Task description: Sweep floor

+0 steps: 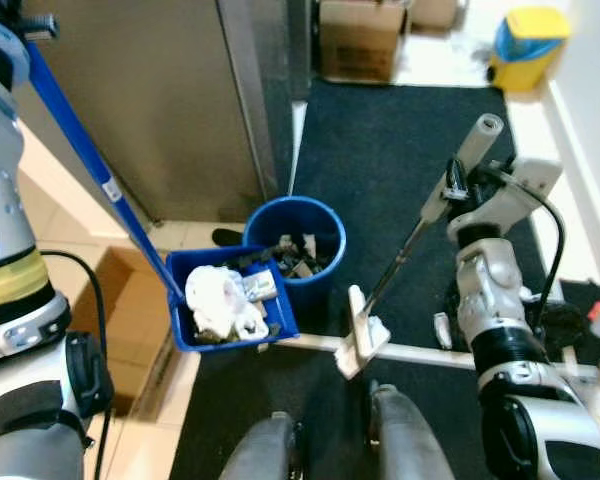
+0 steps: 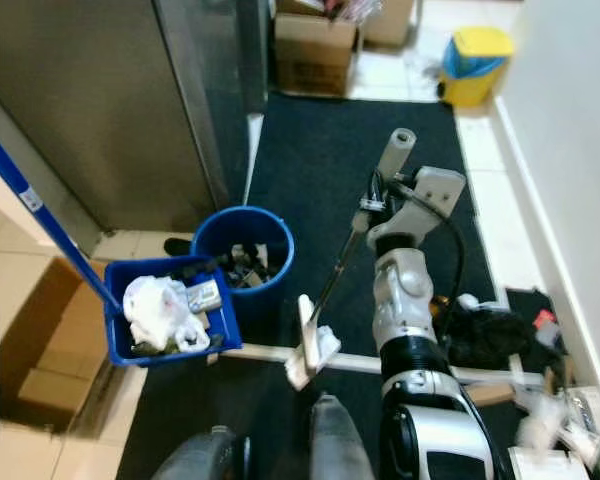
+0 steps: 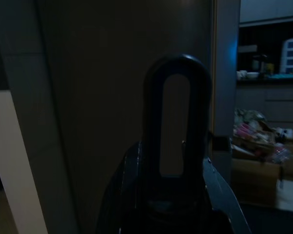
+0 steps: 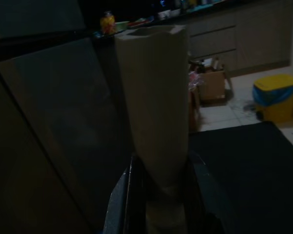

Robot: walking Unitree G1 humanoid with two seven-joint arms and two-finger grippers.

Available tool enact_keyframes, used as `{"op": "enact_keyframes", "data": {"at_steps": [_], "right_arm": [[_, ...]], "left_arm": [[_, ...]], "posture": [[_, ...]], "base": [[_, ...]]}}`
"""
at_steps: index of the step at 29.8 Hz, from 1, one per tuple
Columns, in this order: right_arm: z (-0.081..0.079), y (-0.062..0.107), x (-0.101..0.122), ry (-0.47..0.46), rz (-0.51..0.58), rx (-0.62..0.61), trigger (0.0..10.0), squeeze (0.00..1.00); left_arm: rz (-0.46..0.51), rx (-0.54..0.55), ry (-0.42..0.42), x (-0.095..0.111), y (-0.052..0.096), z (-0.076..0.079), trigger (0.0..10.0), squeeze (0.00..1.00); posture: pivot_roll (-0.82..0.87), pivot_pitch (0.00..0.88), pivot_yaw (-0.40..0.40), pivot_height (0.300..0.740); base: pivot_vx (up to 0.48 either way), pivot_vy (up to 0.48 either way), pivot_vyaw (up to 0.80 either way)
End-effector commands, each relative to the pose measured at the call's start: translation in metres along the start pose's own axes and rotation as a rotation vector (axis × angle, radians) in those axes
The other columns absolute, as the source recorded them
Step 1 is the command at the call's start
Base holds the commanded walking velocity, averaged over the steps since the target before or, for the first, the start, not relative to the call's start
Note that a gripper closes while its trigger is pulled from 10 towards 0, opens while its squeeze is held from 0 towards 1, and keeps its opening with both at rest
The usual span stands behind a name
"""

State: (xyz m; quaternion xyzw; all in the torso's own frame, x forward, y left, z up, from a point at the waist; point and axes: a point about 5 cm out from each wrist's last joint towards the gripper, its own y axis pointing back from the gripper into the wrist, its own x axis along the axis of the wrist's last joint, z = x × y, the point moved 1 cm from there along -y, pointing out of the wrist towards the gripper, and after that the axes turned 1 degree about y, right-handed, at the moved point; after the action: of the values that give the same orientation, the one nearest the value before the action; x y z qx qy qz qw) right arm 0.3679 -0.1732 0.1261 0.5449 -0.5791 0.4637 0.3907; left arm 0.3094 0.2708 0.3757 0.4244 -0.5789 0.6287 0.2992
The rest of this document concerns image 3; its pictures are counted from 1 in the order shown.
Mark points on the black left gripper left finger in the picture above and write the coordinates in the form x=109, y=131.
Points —
x=123, y=195

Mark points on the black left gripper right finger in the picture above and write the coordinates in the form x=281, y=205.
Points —
x=222, y=209

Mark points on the brown cardboard box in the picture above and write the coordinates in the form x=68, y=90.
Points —
x=254, y=178

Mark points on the pile of colourful packets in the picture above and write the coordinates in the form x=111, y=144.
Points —
x=256, y=131

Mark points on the beige board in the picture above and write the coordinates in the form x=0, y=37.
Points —
x=12, y=158

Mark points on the white bowl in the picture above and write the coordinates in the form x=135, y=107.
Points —
x=252, y=75

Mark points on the teal tray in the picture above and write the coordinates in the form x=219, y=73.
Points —
x=282, y=76

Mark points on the dark jar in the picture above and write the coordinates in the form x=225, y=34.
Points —
x=260, y=64

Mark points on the grey door post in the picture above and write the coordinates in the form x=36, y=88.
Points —
x=225, y=73

